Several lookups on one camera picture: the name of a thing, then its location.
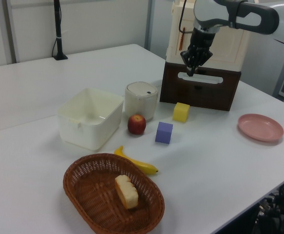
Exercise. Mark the red apple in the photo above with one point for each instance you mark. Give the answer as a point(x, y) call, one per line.
point(137, 124)

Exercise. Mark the piece of bread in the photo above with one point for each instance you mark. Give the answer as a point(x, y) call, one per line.
point(128, 193)

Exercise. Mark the pink plate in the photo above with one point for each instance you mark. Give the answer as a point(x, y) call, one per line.
point(261, 126)

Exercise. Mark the dark brown wooden cabinet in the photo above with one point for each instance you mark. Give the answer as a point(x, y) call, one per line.
point(200, 98)

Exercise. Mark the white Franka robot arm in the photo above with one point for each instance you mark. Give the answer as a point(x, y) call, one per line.
point(241, 14)

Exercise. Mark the yellow banana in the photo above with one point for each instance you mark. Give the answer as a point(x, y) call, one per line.
point(141, 165)

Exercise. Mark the copper latch on storage box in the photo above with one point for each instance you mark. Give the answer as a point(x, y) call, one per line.
point(182, 40)

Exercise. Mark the small white lidded bin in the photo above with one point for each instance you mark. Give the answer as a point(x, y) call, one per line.
point(140, 102)

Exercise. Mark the yellow cube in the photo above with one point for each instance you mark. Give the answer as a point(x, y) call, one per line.
point(181, 112)

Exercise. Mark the cream open plastic container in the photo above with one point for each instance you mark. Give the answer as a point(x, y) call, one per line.
point(88, 126)

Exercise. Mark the brown wicker basket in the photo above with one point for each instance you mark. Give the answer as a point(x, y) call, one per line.
point(95, 195)

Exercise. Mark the purple cube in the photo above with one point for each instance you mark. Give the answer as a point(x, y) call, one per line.
point(164, 132)

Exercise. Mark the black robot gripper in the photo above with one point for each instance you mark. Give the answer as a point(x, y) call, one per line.
point(199, 48)

